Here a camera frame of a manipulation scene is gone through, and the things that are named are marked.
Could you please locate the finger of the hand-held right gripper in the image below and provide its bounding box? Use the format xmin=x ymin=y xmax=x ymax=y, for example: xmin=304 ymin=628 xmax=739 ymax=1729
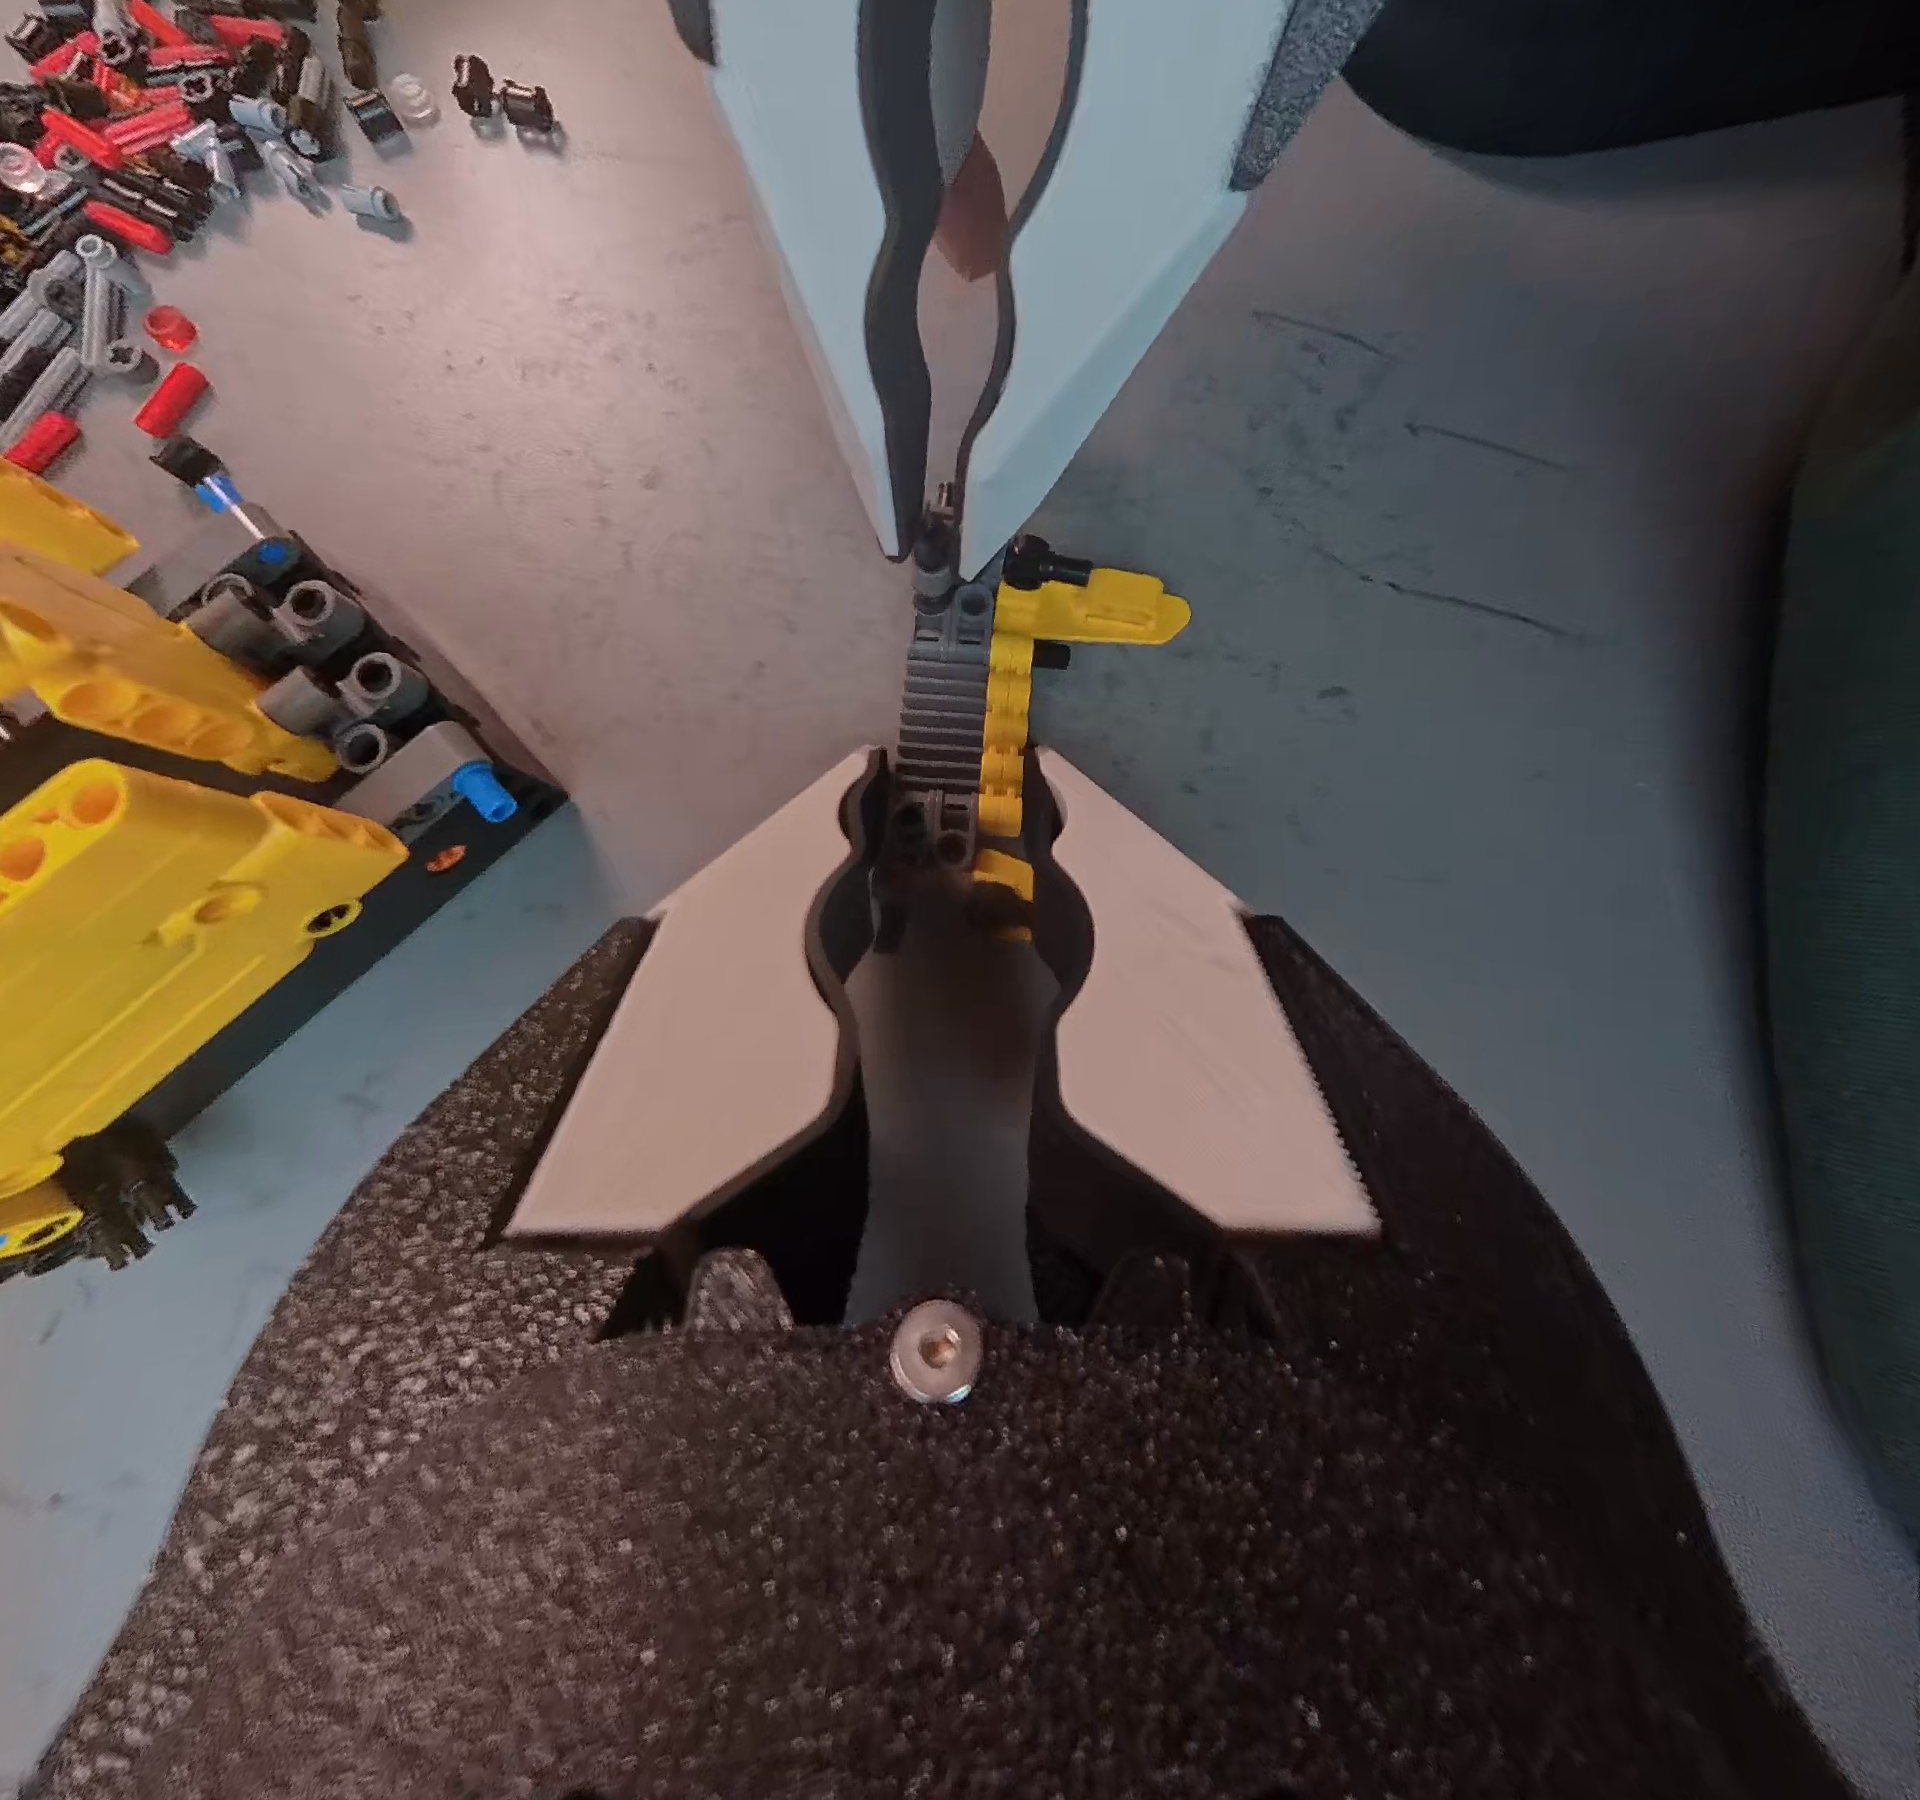
xmin=952 ymin=0 xmax=1336 ymax=583
xmin=694 ymin=0 xmax=928 ymax=563

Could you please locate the pile of small lego pins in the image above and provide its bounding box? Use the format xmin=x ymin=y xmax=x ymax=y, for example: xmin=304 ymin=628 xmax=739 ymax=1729
xmin=0 ymin=0 xmax=568 ymax=542

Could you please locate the yellow lego blade with connector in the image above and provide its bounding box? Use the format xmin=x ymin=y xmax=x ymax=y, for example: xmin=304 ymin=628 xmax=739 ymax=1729
xmin=914 ymin=481 xmax=1194 ymax=662

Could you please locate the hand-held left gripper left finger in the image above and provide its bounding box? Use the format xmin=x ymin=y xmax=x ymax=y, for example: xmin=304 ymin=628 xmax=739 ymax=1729
xmin=502 ymin=745 xmax=901 ymax=1308

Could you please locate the grey grille yellow lego assembly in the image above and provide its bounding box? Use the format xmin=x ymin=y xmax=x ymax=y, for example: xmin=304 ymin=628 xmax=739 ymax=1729
xmin=877 ymin=631 xmax=1051 ymax=955

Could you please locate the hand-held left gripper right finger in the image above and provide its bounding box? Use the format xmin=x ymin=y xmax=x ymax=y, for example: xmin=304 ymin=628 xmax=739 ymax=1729
xmin=1027 ymin=745 xmax=1386 ymax=1294

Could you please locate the yellow black lego robot model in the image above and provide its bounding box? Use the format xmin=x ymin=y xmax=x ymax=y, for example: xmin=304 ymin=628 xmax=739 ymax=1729
xmin=0 ymin=457 xmax=571 ymax=1284

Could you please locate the person's right forearm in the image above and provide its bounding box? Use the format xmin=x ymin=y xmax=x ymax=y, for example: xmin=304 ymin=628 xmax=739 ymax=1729
xmin=1337 ymin=0 xmax=1920 ymax=163

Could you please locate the person's green sweater torso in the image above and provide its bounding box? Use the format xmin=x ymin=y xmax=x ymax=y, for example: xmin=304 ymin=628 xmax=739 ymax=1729
xmin=1761 ymin=317 xmax=1920 ymax=1546

